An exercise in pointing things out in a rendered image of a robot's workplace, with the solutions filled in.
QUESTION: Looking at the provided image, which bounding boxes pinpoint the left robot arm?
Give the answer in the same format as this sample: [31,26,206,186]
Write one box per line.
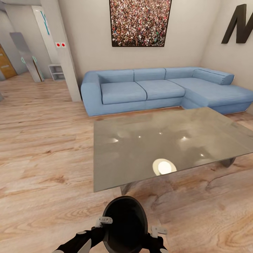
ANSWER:
[52,216,113,253]

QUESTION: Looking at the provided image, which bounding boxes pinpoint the cauldron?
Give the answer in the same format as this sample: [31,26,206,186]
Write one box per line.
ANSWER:
[102,196,148,253]

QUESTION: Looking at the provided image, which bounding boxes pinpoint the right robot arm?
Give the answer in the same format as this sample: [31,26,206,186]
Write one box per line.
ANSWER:
[138,225,170,253]

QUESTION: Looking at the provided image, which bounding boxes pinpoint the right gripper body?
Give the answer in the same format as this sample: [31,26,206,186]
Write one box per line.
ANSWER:
[141,233,163,252]

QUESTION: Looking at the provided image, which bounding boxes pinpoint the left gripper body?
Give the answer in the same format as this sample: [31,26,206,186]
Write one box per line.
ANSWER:
[91,227,110,245]

